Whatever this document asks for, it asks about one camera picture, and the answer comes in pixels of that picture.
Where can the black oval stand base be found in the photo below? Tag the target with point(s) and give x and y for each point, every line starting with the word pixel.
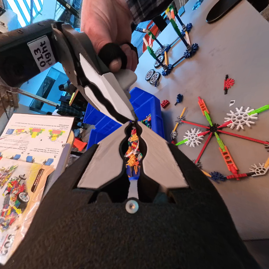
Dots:
pixel 227 12

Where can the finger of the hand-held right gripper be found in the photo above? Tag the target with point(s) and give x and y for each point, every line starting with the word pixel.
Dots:
pixel 117 94
pixel 92 97

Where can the orange object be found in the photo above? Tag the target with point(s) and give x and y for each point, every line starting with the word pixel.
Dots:
pixel 79 145

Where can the spoked construction toy wheel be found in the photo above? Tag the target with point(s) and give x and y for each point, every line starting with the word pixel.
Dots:
pixel 214 127

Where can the red wedge connector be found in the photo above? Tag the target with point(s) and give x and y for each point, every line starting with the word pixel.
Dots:
pixel 165 103

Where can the window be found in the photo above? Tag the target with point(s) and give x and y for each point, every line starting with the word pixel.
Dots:
pixel 23 12

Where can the blue construction toy car frame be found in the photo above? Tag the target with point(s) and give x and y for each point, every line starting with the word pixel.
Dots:
pixel 190 51

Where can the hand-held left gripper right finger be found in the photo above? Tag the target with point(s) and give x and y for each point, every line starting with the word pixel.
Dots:
pixel 164 166

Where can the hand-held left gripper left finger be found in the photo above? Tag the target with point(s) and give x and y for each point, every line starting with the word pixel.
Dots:
pixel 103 166

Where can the plastic bag with picture sheet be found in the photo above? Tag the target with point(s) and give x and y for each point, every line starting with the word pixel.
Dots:
pixel 21 189

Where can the white board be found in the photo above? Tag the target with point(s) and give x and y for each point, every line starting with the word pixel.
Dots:
pixel 63 155

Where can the red snowflake connector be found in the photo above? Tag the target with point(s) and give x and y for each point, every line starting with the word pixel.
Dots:
pixel 229 83

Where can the toy wheel pair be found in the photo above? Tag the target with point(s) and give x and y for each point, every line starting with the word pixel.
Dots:
pixel 150 75

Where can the small white paper scrap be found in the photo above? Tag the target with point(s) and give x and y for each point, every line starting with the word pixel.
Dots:
pixel 232 103

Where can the blue round object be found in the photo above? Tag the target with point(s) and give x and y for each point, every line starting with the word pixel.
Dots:
pixel 197 4

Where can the person's right hand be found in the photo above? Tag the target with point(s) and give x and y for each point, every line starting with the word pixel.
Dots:
pixel 105 25

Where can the blue connector with black rod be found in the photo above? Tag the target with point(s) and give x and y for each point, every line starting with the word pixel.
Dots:
pixel 179 98

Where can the short black rod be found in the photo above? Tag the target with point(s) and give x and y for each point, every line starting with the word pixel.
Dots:
pixel 226 91

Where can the pile of colourful toy pieces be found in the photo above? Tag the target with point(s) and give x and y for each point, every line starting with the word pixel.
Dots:
pixel 132 138

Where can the red white box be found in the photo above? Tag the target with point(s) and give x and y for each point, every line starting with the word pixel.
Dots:
pixel 155 31

